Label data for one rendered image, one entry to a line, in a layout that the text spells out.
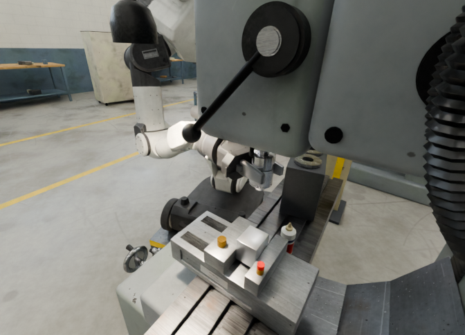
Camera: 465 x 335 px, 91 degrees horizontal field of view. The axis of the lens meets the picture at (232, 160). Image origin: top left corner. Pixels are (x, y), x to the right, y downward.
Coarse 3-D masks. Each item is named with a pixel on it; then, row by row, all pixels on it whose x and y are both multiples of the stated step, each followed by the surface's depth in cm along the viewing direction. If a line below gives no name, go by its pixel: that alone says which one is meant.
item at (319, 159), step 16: (304, 160) 79; (320, 160) 77; (288, 176) 76; (304, 176) 73; (320, 176) 71; (288, 192) 78; (304, 192) 76; (320, 192) 74; (288, 208) 81; (304, 208) 78
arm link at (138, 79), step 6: (126, 54) 75; (126, 60) 77; (132, 66) 71; (132, 72) 72; (138, 72) 71; (144, 72) 73; (150, 72) 74; (132, 78) 73; (138, 78) 72; (144, 78) 72; (150, 78) 73; (132, 84) 74; (138, 84) 73; (144, 84) 72; (150, 84) 73; (156, 84) 75
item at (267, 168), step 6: (252, 162) 44; (258, 162) 43; (270, 162) 43; (258, 168) 43; (264, 168) 43; (270, 168) 43; (270, 174) 44; (264, 180) 44; (270, 180) 45; (258, 186) 45; (264, 186) 45; (270, 186) 46
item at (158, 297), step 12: (180, 264) 71; (168, 276) 68; (180, 276) 68; (192, 276) 68; (156, 288) 64; (168, 288) 64; (180, 288) 64; (144, 300) 62; (156, 300) 61; (168, 300) 61; (144, 312) 64; (156, 312) 59
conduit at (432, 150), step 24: (456, 24) 11; (456, 48) 7; (456, 72) 7; (432, 96) 12; (456, 96) 7; (432, 120) 8; (456, 120) 7; (432, 144) 8; (456, 144) 8; (432, 168) 9; (456, 168) 8; (432, 192) 9; (456, 192) 8; (456, 216) 8; (456, 240) 9
